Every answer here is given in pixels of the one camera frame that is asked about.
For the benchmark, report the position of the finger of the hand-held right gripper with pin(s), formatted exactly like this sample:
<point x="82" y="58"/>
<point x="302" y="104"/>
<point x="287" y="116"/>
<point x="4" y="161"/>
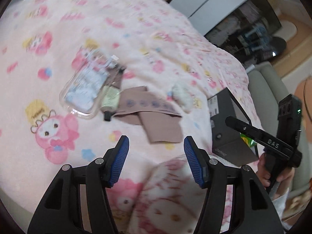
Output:
<point x="268" y="141"/>

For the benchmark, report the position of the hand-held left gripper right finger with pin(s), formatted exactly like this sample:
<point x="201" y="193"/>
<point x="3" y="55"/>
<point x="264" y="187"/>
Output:
<point x="195" y="163"/>

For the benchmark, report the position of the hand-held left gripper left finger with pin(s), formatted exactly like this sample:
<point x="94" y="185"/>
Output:
<point x="119" y="160"/>

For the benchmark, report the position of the green snack packet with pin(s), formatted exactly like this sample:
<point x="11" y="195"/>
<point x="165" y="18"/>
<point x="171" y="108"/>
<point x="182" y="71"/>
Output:
<point x="247" y="140"/>

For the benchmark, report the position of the black cardboard box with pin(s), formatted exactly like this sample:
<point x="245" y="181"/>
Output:
<point x="226" y="131"/>

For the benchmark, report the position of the brown patterned sock pair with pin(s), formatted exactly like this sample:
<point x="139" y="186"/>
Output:
<point x="151" y="107"/>

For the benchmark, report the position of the person's right hand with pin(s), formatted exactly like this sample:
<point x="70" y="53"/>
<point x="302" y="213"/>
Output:
<point x="262" y="173"/>

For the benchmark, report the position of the pale hand cream tube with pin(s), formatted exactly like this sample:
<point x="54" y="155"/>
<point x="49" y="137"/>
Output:
<point x="109" y="100"/>

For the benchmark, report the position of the white cylindrical object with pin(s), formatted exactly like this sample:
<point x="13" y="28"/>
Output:
<point x="250" y="68"/>

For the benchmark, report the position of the small white plush toy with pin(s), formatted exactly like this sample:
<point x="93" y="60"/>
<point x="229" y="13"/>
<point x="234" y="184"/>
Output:
<point x="181" y="96"/>

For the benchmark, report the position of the black glossy oval object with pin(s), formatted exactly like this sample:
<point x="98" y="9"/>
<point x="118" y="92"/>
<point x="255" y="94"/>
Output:
<point x="277" y="45"/>

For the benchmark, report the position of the clear cartoon phone case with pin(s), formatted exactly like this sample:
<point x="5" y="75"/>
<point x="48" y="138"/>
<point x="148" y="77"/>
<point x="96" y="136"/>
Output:
<point x="82" y="90"/>

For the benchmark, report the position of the pink printed blanket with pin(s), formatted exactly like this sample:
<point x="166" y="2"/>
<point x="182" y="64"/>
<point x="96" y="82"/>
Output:
<point x="146" y="17"/>

